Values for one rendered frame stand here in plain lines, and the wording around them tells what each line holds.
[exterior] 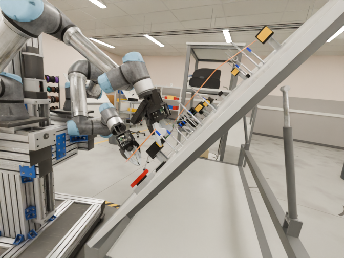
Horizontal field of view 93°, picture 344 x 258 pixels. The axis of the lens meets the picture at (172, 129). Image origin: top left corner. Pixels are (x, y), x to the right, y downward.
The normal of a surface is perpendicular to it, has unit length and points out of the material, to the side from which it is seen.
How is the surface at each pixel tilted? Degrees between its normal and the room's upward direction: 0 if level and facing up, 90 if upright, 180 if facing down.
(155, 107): 92
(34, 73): 90
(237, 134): 90
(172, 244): 0
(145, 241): 0
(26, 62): 90
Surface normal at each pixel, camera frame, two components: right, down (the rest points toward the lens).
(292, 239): 0.10, -0.97
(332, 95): -0.42, 0.15
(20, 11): 0.02, 0.12
